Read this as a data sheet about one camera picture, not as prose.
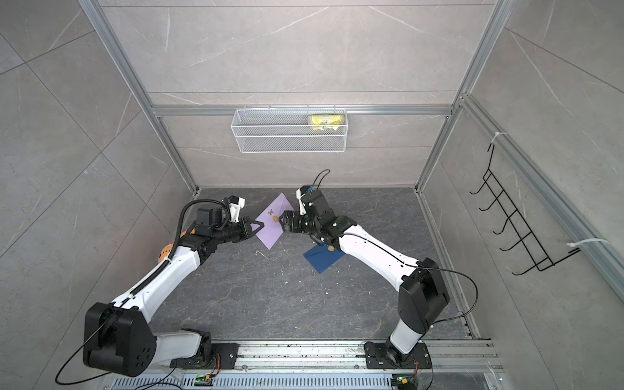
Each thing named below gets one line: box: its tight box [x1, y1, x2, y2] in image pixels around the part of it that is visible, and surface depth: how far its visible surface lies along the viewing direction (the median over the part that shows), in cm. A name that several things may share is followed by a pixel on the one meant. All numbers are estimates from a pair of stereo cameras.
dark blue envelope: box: [303, 243, 346, 274], surface depth 98 cm
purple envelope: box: [251, 192, 295, 251], surface depth 87 cm
